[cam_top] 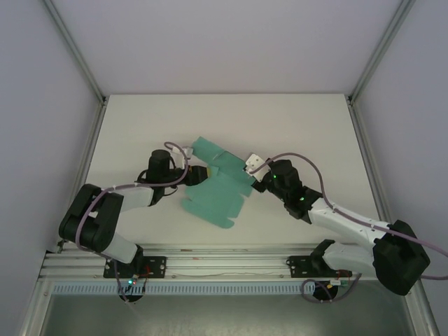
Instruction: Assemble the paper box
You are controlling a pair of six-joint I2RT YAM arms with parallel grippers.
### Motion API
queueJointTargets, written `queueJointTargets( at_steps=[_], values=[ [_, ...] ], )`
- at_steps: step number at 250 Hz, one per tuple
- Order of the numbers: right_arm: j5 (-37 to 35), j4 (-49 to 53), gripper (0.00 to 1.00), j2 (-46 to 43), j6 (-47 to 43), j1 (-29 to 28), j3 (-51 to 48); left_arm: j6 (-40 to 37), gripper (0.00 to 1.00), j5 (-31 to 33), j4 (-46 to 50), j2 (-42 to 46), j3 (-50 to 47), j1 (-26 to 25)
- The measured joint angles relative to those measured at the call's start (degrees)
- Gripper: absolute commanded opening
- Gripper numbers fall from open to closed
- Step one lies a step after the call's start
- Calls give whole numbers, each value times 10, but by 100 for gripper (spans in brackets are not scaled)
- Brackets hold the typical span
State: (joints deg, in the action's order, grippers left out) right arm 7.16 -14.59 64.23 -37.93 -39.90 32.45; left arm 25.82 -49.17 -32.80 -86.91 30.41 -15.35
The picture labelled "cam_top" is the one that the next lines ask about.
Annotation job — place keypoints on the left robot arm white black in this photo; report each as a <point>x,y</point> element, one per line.
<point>120,248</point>

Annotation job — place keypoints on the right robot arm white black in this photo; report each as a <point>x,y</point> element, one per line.
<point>350,224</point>

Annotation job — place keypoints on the small white yellow connector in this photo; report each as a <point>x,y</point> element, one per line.
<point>336,282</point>

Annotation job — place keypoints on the small circuit board with LEDs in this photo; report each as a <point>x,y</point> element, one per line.
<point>132,280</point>

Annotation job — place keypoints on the grey metal sheet panel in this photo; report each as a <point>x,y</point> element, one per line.
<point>227,315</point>

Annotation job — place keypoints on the aluminium table side rail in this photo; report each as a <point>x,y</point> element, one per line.
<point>83,168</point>
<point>368,157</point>

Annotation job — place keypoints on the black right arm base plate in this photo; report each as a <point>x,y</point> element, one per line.
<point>297,266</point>

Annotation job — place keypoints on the aluminium mounting rail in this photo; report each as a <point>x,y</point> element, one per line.
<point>227,266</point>

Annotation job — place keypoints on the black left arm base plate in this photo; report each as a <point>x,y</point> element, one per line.
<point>157,266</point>

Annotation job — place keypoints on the aluminium frame post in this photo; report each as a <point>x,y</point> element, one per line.
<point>379,52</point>
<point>77,52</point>

